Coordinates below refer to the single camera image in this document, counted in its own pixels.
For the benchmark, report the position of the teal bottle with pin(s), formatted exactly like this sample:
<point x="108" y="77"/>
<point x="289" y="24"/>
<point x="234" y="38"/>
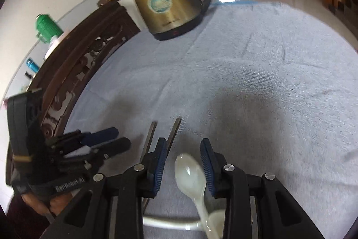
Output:
<point x="32" y="64"/>

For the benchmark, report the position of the carved dark wooden sideboard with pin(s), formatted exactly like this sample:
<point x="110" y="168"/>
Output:
<point x="84" y="40"/>

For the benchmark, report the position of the person's left forearm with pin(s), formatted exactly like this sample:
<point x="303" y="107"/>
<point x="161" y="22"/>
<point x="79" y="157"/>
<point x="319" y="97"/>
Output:
<point x="19" y="222"/>

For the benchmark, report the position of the person's left hand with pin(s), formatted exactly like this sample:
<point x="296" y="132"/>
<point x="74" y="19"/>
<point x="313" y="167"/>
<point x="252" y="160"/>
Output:
<point x="36" y="201"/>

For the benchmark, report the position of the golden electric kettle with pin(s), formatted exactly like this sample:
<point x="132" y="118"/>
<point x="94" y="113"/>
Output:
<point x="167" y="12"/>

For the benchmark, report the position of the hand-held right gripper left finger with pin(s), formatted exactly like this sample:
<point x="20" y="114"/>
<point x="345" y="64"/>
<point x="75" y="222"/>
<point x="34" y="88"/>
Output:
<point x="160" y="166"/>

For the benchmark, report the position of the grey tablecloth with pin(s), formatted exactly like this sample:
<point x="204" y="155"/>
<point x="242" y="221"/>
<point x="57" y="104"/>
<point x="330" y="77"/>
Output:
<point x="265" y="87"/>

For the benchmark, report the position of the white chest freezer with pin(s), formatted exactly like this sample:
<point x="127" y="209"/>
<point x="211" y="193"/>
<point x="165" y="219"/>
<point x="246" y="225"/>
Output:
<point x="127" y="3"/>

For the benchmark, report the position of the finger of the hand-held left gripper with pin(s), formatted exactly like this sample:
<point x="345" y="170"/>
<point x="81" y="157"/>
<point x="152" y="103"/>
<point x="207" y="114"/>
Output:
<point x="102" y="134"/>
<point x="117" y="145"/>

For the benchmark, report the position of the green thermos jug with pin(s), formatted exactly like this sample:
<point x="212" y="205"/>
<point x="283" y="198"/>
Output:
<point x="49" y="27"/>

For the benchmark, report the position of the black bottle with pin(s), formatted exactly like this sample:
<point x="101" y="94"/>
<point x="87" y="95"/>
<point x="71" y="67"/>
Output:
<point x="29" y="75"/>

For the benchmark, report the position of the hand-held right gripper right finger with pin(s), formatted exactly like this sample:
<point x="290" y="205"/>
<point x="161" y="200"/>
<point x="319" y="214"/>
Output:
<point x="208" y="169"/>

